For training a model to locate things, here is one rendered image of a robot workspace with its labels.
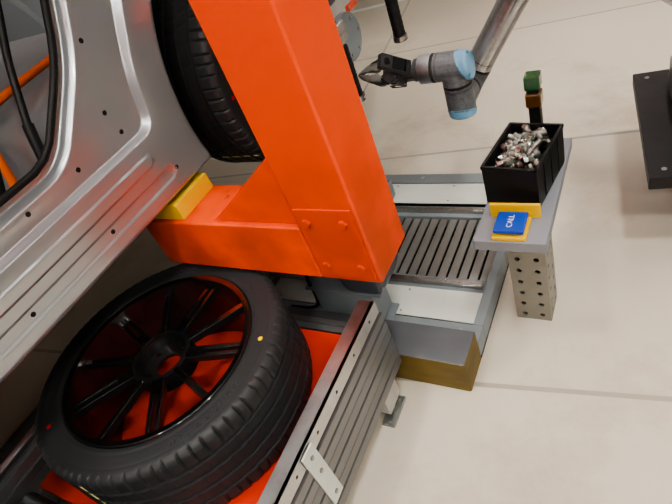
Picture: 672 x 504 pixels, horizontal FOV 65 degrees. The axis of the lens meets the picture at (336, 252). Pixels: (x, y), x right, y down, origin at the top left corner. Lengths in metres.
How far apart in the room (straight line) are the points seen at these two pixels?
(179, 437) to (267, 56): 0.76
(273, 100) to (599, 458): 1.12
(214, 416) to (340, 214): 0.49
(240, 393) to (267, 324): 0.18
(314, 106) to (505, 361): 1.00
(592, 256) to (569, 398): 0.53
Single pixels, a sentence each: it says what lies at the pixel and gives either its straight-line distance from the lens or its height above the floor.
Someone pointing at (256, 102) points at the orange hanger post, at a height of 0.99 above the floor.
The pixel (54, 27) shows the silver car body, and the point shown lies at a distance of 1.32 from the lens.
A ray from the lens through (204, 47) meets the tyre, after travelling 1.44.
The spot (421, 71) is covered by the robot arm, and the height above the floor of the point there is 0.64.
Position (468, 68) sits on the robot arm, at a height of 0.62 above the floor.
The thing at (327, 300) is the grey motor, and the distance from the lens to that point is 1.72.
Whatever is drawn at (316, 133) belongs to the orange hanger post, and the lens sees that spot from 0.97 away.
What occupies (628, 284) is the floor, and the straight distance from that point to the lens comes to 1.83.
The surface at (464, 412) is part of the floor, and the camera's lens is 1.58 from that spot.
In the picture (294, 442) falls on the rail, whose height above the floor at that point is 0.39.
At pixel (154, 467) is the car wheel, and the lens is 1.20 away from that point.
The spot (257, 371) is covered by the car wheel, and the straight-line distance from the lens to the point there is 1.19.
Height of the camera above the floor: 1.35
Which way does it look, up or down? 39 degrees down
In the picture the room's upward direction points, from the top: 24 degrees counter-clockwise
